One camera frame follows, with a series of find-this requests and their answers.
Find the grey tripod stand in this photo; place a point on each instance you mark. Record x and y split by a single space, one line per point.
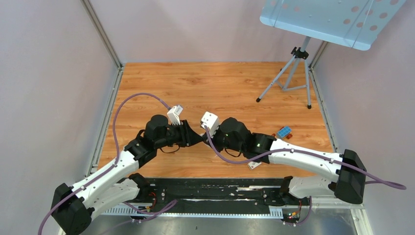
298 54

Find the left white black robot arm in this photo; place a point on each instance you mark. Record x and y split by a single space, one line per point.
113 172

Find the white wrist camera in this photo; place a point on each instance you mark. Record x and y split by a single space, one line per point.
211 121
174 114

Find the light blue perforated tray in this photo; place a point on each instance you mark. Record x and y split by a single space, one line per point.
350 23

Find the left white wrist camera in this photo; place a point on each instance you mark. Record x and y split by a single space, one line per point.
174 114

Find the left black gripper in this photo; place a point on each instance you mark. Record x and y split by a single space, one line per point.
188 137

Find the blue orange toy block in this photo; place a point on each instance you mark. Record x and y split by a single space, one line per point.
284 132

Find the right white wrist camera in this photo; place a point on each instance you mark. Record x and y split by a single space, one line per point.
211 121

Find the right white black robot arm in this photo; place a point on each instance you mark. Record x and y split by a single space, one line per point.
340 175

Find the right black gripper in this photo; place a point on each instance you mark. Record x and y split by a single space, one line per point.
213 140

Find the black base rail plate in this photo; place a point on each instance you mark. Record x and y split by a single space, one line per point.
144 198

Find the small white staple box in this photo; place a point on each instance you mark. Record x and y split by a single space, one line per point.
252 165

